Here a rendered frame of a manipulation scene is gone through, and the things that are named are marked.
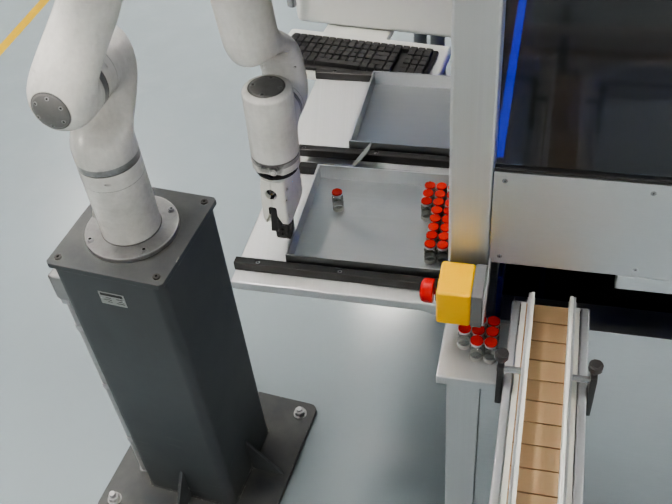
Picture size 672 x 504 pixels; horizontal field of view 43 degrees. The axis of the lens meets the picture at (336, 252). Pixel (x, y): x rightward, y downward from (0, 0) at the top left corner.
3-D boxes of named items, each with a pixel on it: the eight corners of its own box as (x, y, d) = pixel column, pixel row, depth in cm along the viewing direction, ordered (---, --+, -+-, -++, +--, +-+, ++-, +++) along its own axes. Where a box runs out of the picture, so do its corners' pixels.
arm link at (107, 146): (64, 174, 158) (19, 61, 141) (108, 114, 170) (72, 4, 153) (123, 181, 155) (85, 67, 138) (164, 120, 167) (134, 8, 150)
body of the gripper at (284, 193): (289, 181, 145) (295, 229, 153) (304, 143, 152) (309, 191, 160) (246, 176, 147) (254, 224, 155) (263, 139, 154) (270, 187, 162)
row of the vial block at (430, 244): (447, 200, 169) (448, 182, 165) (435, 265, 156) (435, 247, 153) (436, 199, 169) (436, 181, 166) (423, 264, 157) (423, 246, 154)
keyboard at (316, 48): (438, 54, 219) (439, 46, 217) (424, 85, 210) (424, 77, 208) (293, 37, 231) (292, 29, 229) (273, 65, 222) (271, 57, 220)
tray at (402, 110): (524, 92, 192) (525, 79, 189) (514, 167, 174) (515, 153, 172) (374, 83, 199) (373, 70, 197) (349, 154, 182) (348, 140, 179)
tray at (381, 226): (486, 190, 170) (487, 176, 167) (472, 287, 152) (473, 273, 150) (319, 177, 177) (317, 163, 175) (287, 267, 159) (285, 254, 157)
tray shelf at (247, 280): (524, 87, 196) (525, 80, 195) (493, 319, 149) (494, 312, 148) (321, 74, 207) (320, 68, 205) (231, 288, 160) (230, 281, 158)
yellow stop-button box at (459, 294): (486, 295, 140) (488, 264, 135) (481, 328, 135) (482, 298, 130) (439, 289, 142) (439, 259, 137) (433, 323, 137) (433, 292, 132)
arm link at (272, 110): (261, 129, 152) (243, 162, 146) (252, 65, 143) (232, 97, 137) (306, 135, 150) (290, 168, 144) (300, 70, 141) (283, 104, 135)
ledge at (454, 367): (528, 332, 147) (529, 325, 145) (522, 394, 138) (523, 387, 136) (446, 322, 150) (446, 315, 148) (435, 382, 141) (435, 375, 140)
